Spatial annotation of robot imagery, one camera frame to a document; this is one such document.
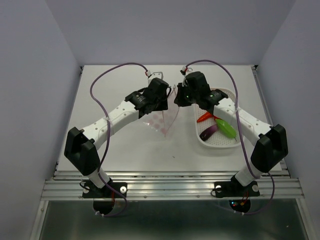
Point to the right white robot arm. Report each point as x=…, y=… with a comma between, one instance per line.
x=269, y=142

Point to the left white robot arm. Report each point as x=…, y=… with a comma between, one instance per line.
x=82, y=145

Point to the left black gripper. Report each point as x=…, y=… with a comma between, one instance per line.
x=163, y=105

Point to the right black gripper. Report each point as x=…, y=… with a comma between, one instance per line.
x=178, y=99

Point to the orange toy carrot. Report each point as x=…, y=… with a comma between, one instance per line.
x=205, y=117

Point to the green toy leaf vegetable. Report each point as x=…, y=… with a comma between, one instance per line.
x=226, y=128

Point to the clear zip top bag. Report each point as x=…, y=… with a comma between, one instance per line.
x=162, y=121

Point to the purple toy eggplant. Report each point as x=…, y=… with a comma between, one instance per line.
x=208, y=132

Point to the aluminium rail frame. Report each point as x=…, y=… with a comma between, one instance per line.
x=176, y=171

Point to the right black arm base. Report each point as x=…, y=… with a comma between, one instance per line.
x=240, y=195

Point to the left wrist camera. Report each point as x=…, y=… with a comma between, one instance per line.
x=158, y=74

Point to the white perforated plastic basket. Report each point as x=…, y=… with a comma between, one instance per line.
x=218, y=140

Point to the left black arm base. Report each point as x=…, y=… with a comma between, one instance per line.
x=104, y=199

